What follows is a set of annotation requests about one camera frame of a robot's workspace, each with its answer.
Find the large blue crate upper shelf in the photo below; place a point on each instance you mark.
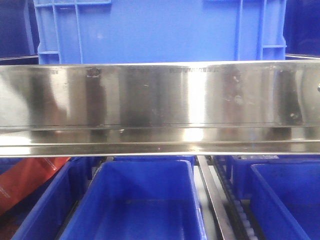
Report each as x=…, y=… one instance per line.
x=154, y=31

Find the red orange packet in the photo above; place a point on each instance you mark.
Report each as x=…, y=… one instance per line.
x=25, y=177

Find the blue bin lower centre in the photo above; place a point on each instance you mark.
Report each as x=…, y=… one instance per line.
x=150, y=200

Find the blue bin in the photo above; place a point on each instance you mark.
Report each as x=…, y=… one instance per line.
x=150, y=200
x=286, y=200
x=40, y=215

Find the stainless steel shelf rack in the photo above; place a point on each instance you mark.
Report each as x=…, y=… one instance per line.
x=261, y=107

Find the blue bin lower left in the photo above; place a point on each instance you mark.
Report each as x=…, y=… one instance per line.
x=40, y=215

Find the blue bin lower right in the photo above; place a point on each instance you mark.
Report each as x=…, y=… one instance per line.
x=286, y=200

